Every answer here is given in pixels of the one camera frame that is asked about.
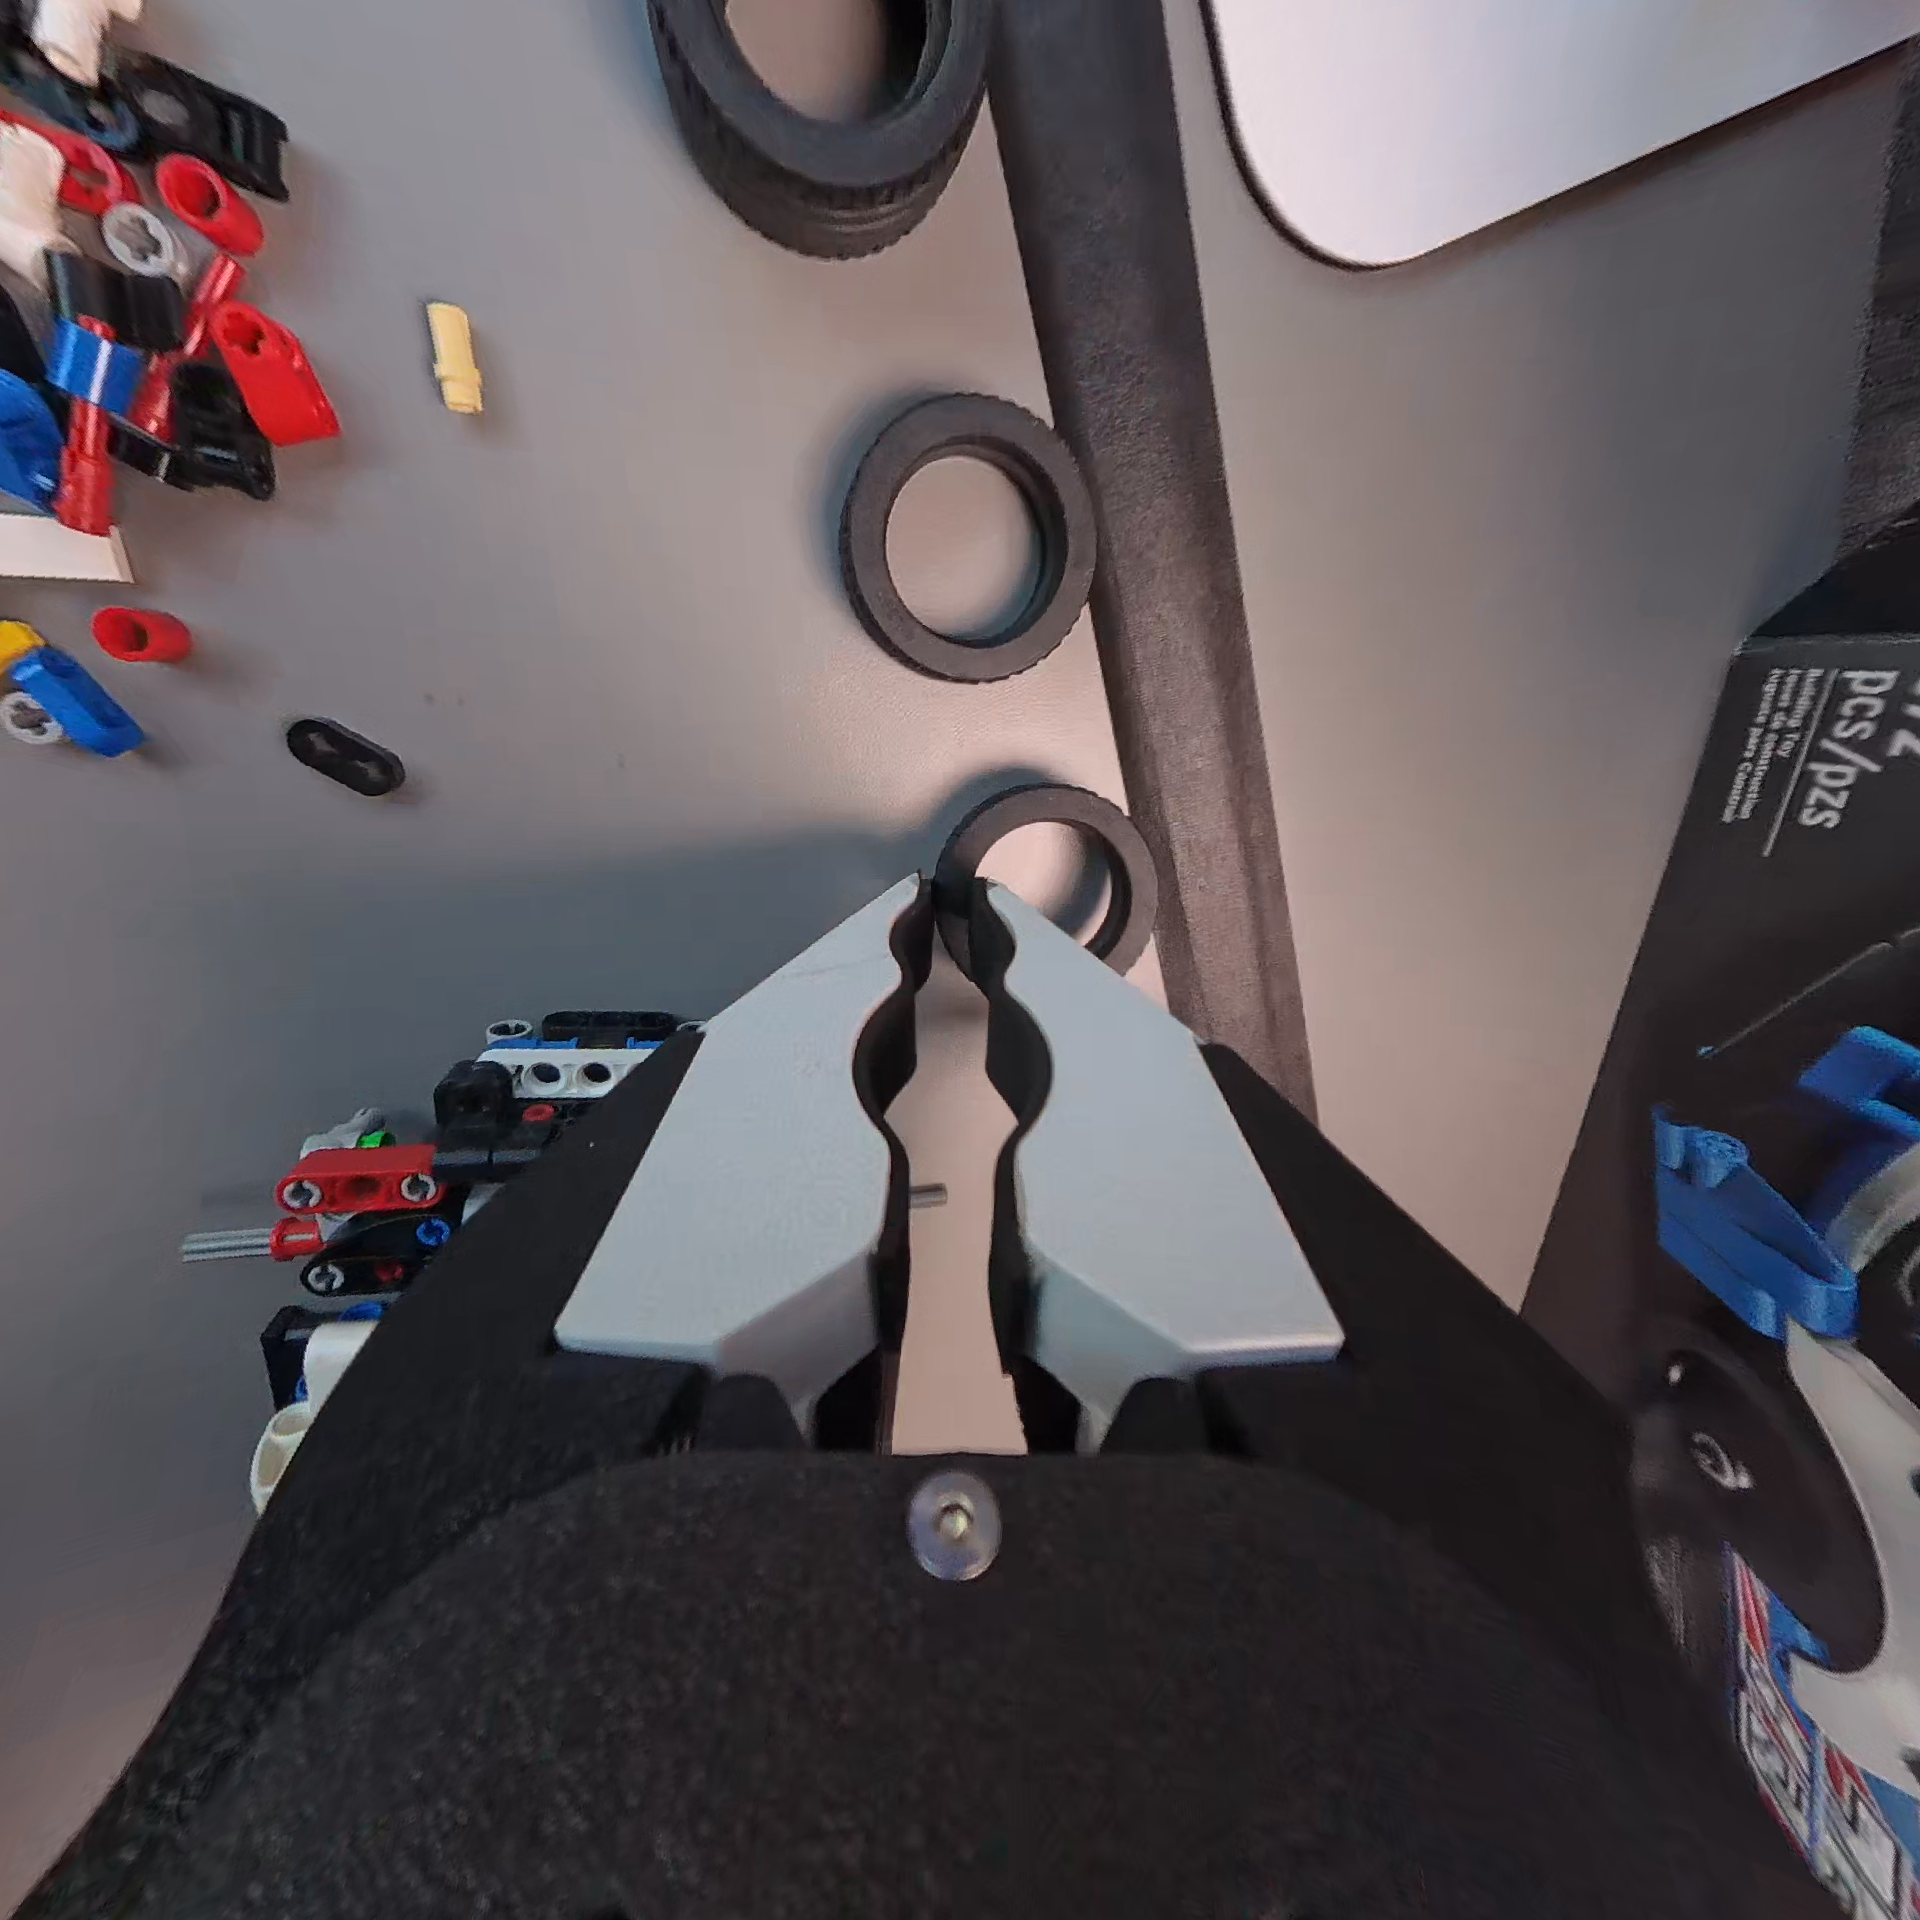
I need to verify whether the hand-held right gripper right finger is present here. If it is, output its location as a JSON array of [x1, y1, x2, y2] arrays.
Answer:
[[964, 880, 1346, 1453]]

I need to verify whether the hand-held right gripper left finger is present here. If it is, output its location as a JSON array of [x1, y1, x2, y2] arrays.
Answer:
[[551, 873, 937, 1453]]

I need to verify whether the black rubber lego tyre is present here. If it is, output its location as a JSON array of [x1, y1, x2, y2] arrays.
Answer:
[[933, 784, 1161, 975], [838, 392, 1096, 684], [647, 0, 993, 260]]

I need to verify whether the lego race car model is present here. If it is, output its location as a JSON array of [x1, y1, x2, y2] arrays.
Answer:
[[181, 1012, 706, 1517]]

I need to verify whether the black oval lego connector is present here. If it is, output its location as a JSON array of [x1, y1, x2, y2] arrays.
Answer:
[[286, 717, 406, 798]]

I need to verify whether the black lego set box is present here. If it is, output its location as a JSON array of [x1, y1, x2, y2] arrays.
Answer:
[[1516, 516, 1920, 1920]]

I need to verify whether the pile of mixed lego pieces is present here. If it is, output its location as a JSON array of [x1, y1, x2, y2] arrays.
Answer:
[[0, 0, 345, 759]]

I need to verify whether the black table strip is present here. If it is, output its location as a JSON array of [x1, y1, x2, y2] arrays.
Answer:
[[982, 0, 1320, 1119]]

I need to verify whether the white book stand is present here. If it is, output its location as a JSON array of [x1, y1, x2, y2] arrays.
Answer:
[[1200, 0, 1920, 271]]

